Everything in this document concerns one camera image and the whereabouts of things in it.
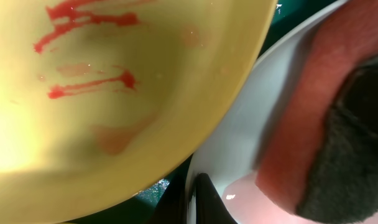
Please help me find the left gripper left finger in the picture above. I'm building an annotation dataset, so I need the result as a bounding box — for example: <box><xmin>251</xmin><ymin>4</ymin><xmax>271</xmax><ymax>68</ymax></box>
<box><xmin>145</xmin><ymin>175</ymin><xmax>187</xmax><ymax>224</ymax></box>

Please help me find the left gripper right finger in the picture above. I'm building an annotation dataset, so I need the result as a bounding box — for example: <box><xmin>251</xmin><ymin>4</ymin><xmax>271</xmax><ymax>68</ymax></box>
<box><xmin>192</xmin><ymin>173</ymin><xmax>237</xmax><ymax>224</ymax></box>

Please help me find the light blue plate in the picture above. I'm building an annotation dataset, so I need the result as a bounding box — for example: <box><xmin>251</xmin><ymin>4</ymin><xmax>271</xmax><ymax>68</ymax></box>
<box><xmin>184</xmin><ymin>0</ymin><xmax>378</xmax><ymax>224</ymax></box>

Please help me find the orange sponge with dark scourer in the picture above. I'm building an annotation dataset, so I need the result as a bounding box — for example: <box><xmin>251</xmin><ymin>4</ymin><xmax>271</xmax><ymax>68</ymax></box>
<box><xmin>256</xmin><ymin>0</ymin><xmax>378</xmax><ymax>223</ymax></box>

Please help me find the blue plastic tray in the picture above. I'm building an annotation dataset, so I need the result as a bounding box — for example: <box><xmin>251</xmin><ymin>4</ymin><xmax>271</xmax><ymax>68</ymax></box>
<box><xmin>71</xmin><ymin>0</ymin><xmax>334</xmax><ymax>224</ymax></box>

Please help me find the lower yellow plate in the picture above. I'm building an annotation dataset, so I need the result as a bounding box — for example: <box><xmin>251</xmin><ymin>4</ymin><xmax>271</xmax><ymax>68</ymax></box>
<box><xmin>0</xmin><ymin>0</ymin><xmax>275</xmax><ymax>223</ymax></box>

